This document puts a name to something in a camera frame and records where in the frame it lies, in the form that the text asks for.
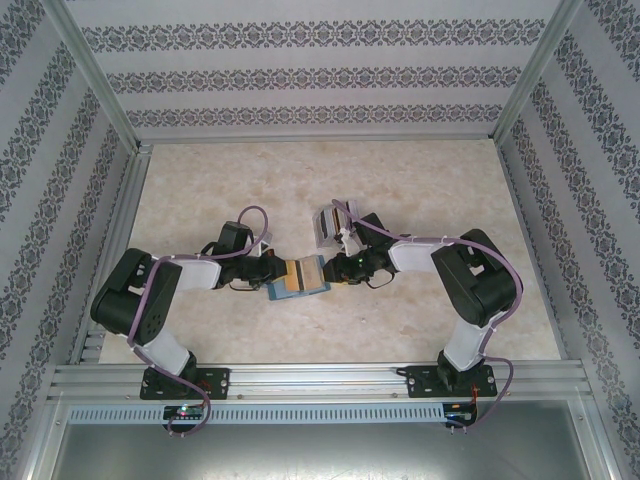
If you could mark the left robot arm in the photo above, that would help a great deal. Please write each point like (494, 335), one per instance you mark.
(150, 300)

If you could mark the aluminium frame rail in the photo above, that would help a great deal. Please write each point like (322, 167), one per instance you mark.
(320, 138)
(123, 210)
(520, 210)

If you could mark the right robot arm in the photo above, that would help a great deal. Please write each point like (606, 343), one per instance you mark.
(475, 285)

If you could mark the grey metal sheet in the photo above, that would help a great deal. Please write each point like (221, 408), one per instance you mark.
(320, 455)

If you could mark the tan credit card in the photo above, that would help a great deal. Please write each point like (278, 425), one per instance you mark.
(312, 272)

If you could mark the aluminium frame post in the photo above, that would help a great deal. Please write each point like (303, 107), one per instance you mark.
(602, 440)
(101, 75)
(532, 75)
(42, 440)

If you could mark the stack of credit cards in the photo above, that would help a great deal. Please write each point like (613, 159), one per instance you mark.
(326, 225)
(338, 220)
(350, 212)

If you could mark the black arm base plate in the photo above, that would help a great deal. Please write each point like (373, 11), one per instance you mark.
(420, 382)
(220, 382)

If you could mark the small circuit board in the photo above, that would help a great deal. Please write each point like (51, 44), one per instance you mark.
(182, 412)
(460, 409)

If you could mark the wide aluminium mounting rail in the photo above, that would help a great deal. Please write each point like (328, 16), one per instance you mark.
(320, 380)

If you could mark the striped grey white box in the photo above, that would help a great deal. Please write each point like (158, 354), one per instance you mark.
(320, 240)

